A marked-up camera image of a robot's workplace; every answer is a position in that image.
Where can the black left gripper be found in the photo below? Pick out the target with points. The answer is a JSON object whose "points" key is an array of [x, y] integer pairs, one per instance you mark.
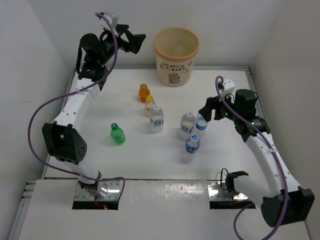
{"points": [[134, 41]]}

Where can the metal base plate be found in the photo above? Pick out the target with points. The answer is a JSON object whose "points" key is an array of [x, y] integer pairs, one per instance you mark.
{"points": [[102, 191], [217, 193]]}

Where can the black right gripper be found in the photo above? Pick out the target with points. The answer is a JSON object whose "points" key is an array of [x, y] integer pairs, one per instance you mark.
{"points": [[212, 103]]}

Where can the yellow cap small bottle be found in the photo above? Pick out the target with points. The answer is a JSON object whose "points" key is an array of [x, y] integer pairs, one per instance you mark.
{"points": [[149, 104]]}

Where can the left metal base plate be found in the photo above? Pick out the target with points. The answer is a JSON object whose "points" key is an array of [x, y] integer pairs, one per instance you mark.
{"points": [[102, 191]]}

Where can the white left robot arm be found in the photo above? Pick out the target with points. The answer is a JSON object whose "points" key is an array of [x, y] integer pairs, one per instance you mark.
{"points": [[62, 138]]}

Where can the clear bottle blue label tall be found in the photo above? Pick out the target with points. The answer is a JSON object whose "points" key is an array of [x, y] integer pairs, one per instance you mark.
{"points": [[200, 126]]}

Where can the orange juice bottle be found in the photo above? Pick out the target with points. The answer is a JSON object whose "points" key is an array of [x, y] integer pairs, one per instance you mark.
{"points": [[143, 92]]}

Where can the green plastic bottle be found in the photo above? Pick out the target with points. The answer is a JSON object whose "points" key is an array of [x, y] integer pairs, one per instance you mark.
{"points": [[117, 134]]}

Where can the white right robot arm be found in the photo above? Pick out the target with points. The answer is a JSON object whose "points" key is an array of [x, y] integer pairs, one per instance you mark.
{"points": [[284, 200]]}

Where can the clear bottle orange blue label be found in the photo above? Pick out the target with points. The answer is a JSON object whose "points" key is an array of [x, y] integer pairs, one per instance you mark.
{"points": [[187, 124]]}

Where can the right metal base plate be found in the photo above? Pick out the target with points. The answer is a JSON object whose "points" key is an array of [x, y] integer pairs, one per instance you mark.
{"points": [[217, 193]]}

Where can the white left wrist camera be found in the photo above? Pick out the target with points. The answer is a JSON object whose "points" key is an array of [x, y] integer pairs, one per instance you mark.
{"points": [[107, 19]]}

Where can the beige capybara plastic bin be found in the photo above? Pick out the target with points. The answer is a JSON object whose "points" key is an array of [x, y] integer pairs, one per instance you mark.
{"points": [[173, 71]]}

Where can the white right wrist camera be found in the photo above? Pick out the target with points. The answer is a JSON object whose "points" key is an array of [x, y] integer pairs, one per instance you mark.
{"points": [[226, 87]]}

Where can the blue label Pocari bottle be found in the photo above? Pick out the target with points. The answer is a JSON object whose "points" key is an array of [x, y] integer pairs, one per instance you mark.
{"points": [[191, 147]]}

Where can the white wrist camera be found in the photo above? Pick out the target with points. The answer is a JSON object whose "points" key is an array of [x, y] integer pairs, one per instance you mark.
{"points": [[226, 87], [107, 19]]}

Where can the clear bottle QR cap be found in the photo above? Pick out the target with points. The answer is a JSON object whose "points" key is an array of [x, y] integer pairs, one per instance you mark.
{"points": [[156, 118]]}

